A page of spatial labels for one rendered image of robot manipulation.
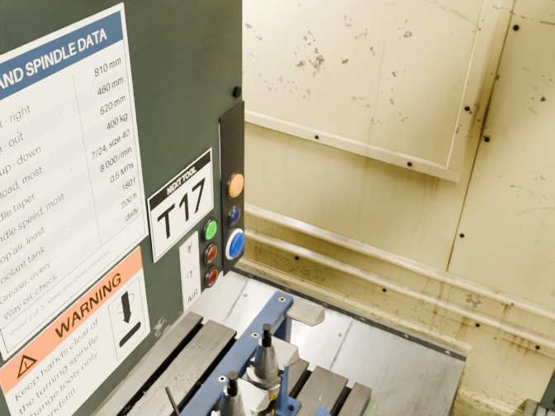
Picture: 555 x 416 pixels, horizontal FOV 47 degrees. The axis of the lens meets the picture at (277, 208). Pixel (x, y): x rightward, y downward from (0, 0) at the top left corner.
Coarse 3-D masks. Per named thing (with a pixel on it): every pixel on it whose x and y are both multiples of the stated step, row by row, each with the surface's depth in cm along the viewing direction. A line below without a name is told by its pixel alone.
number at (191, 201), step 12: (204, 180) 61; (180, 192) 58; (192, 192) 60; (204, 192) 62; (180, 204) 58; (192, 204) 61; (204, 204) 63; (180, 216) 59; (192, 216) 61; (180, 228) 60
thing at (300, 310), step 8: (296, 304) 123; (304, 304) 123; (312, 304) 123; (288, 312) 121; (296, 312) 121; (304, 312) 121; (312, 312) 122; (320, 312) 122; (296, 320) 120; (304, 320) 120; (312, 320) 120; (320, 320) 120
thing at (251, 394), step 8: (240, 384) 107; (248, 384) 108; (248, 392) 106; (256, 392) 106; (264, 392) 106; (248, 400) 105; (256, 400) 105; (264, 400) 105; (256, 408) 104; (264, 408) 104
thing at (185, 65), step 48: (0, 0) 35; (48, 0) 38; (96, 0) 41; (144, 0) 45; (192, 0) 51; (240, 0) 57; (0, 48) 36; (144, 48) 47; (192, 48) 53; (240, 48) 60; (144, 96) 49; (192, 96) 55; (240, 96) 63; (144, 144) 51; (192, 144) 58; (144, 192) 53; (144, 240) 55
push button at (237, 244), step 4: (240, 232) 72; (236, 236) 71; (240, 236) 71; (244, 236) 72; (232, 240) 70; (236, 240) 70; (240, 240) 71; (244, 240) 72; (232, 244) 70; (236, 244) 71; (240, 244) 72; (232, 248) 70; (236, 248) 71; (240, 248) 72; (232, 252) 71; (236, 252) 71; (240, 252) 72; (232, 256) 71; (236, 256) 72
